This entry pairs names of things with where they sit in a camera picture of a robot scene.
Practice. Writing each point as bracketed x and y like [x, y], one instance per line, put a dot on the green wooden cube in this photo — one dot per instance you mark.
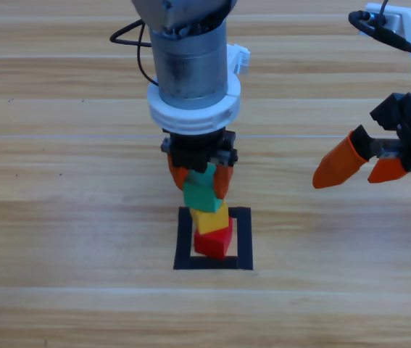
[199, 197]

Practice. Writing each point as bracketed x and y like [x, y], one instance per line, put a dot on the yellow wooden cube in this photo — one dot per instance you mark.
[210, 221]

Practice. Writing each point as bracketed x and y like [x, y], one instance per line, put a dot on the red wooden cube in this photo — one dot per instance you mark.
[210, 244]

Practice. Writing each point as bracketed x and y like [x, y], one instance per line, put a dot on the black tape square outline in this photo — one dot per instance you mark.
[183, 253]

